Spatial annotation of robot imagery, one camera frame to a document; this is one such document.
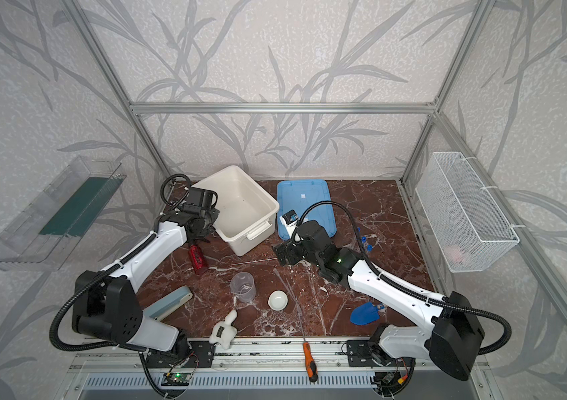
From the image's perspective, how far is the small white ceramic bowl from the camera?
828mm

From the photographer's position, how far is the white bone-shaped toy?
751mm

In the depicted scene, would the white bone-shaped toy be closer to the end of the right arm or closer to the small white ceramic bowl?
the small white ceramic bowl

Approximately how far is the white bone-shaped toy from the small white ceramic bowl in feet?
0.40
